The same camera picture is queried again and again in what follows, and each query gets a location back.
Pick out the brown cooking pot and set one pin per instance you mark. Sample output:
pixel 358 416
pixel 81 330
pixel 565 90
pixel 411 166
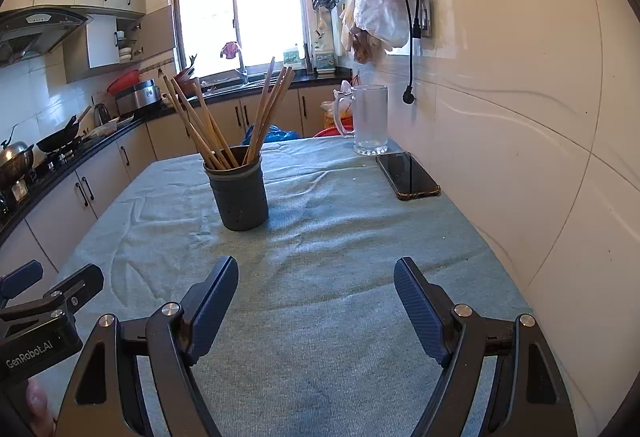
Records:
pixel 187 87

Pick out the steel rice cooker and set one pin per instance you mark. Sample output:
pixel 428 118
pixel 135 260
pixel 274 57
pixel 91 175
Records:
pixel 140 97

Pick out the beige kitchen base cabinets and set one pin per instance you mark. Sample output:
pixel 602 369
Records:
pixel 65 217

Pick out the steel kettle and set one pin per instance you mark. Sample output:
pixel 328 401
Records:
pixel 102 114

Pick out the person's left hand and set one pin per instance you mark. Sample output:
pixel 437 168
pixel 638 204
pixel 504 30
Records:
pixel 39 407

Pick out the beige hanging bags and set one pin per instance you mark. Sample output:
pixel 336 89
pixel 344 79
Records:
pixel 365 49

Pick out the pink cloth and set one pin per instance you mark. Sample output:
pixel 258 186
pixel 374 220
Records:
pixel 231 50

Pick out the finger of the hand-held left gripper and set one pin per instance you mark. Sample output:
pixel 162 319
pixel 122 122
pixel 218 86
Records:
pixel 20 278
pixel 80 284

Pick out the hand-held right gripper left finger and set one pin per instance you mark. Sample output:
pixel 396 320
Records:
pixel 215 307

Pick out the black wok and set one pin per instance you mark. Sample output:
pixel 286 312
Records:
pixel 57 139

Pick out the black smartphone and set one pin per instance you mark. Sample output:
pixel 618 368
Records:
pixel 407 174

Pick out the white plastic bag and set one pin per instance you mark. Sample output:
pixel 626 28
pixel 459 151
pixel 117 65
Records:
pixel 336 109

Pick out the green label package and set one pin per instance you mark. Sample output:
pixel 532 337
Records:
pixel 293 59

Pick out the group of wooden chopsticks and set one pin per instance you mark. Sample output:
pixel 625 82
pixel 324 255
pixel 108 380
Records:
pixel 214 143

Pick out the grey-green tablecloth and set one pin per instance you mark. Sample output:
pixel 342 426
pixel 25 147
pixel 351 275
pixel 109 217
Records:
pixel 325 242

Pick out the steel pot with lid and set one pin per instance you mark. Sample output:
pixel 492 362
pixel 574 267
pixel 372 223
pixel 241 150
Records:
pixel 15 157

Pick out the steel sink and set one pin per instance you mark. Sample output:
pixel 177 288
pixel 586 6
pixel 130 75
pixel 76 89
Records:
pixel 225 84

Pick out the white and green box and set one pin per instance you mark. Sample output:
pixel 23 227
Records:
pixel 325 59

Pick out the grey range hood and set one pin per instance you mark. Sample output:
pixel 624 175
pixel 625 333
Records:
pixel 35 32

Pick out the dark grey chopstick holder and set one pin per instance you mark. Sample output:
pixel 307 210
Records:
pixel 240 202

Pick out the steel faucet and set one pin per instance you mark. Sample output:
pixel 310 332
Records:
pixel 242 67

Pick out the red basket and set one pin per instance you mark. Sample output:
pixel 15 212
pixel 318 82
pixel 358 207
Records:
pixel 330 132

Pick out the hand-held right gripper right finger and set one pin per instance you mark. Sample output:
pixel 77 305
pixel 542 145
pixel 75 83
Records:
pixel 420 312

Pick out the blue plastic bag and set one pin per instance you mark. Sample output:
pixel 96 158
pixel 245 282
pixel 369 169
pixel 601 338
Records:
pixel 277 135

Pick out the clear glass mug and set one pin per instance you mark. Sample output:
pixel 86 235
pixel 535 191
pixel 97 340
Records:
pixel 370 117

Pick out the black kitchen countertop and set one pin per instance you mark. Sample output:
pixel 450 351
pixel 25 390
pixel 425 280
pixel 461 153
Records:
pixel 310 79

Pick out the stacked white dishes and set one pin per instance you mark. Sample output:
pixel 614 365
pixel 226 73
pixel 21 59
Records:
pixel 125 49

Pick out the wall outlet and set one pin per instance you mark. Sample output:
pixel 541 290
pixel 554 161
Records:
pixel 425 14

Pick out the food container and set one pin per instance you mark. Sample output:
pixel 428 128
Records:
pixel 107 128

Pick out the black gas stove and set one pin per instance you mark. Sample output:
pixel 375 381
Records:
pixel 50 162

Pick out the red plastic basin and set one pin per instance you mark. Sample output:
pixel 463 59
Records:
pixel 122 82

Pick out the clear hanging plastic bag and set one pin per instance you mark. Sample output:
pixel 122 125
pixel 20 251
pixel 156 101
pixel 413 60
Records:
pixel 382 12

